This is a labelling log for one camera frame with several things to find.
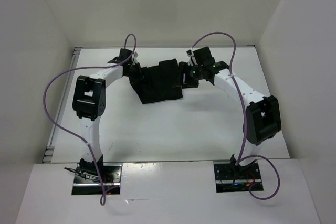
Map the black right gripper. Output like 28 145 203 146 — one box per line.
172 61 204 88

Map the black pleated skirt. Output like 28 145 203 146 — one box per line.
130 59 183 104

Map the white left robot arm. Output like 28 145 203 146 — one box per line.
72 48 139 182

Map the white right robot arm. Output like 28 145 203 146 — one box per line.
180 47 281 178

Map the white front cover board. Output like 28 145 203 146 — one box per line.
16 159 319 223

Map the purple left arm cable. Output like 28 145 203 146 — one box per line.
43 33 139 206

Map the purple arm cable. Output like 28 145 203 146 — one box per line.
43 33 139 206
186 31 280 200

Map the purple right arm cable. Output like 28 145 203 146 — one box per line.
186 31 280 200

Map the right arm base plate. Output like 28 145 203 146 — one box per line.
213 161 264 193

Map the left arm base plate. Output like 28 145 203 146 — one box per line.
66 163 122 196

